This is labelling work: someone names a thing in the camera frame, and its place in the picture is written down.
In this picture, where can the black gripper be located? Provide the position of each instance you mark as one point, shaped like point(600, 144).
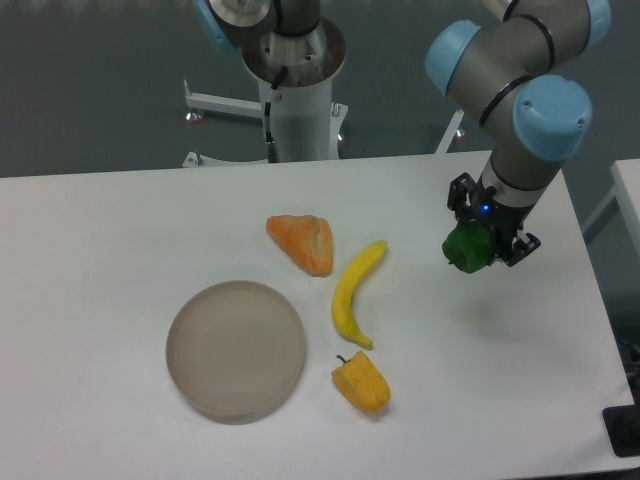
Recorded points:
point(500, 208)

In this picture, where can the green pepper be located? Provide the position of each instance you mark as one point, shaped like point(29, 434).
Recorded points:
point(468, 247)

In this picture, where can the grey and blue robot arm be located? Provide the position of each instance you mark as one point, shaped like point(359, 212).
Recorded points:
point(503, 79)

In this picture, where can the yellow pepper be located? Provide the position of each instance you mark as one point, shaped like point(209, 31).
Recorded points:
point(362, 384)

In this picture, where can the beige round plate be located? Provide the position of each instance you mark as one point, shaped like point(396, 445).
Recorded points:
point(235, 351)

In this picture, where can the white side table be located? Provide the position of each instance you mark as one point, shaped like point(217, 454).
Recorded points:
point(622, 197)

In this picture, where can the yellow banana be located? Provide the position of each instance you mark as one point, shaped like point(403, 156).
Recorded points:
point(360, 267)

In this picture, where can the orange triangular bread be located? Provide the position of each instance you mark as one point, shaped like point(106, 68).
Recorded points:
point(306, 239)

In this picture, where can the black clamp at table edge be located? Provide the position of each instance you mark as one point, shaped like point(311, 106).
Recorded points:
point(622, 422)

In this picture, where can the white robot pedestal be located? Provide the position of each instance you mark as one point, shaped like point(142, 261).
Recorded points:
point(300, 119)

